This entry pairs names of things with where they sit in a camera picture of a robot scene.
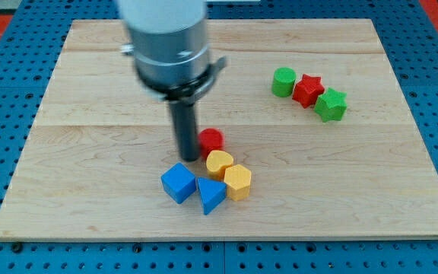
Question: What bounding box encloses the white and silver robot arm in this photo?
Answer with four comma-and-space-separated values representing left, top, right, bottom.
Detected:
116, 0, 227, 104

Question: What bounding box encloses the wooden board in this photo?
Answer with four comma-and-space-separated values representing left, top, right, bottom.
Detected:
0, 19, 438, 242

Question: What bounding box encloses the red cylinder block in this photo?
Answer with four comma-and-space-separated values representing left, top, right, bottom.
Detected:
198, 128, 224, 160

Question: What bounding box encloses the yellow heart block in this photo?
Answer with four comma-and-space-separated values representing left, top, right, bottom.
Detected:
206, 150, 234, 181

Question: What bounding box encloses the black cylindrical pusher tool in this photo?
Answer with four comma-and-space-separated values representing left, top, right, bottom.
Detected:
168, 100, 200, 162

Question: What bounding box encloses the yellow hexagon block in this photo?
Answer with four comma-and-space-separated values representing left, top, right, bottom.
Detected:
224, 164, 252, 201

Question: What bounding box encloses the blue triangle block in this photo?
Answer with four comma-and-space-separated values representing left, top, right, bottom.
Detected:
198, 177, 227, 215

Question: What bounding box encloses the blue cube block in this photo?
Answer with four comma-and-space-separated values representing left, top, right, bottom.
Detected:
160, 162, 197, 204

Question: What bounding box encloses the green cylinder block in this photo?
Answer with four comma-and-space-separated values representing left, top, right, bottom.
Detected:
271, 67, 297, 97

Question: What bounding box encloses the red star block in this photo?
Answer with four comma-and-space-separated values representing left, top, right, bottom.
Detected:
292, 74, 325, 108

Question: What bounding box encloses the green star block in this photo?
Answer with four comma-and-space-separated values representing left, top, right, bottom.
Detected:
314, 88, 348, 123

